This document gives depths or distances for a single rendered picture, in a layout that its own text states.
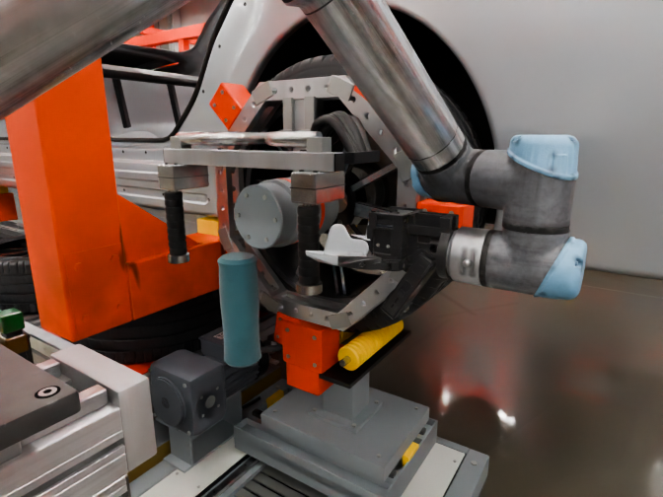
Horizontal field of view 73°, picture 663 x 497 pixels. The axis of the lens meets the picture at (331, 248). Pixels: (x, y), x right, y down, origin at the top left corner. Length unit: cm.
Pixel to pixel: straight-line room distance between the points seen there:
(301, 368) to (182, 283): 48
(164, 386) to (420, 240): 87
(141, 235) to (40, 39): 108
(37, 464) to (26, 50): 33
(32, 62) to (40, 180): 94
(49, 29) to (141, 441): 39
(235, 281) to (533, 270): 65
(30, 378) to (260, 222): 55
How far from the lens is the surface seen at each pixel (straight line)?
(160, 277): 135
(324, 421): 135
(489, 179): 58
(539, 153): 55
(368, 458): 123
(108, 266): 125
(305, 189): 71
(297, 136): 75
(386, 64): 52
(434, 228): 61
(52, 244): 121
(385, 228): 62
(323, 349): 106
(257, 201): 88
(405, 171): 86
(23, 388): 43
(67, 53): 27
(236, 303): 102
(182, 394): 127
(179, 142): 96
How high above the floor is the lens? 101
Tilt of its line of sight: 14 degrees down
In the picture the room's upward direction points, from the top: straight up
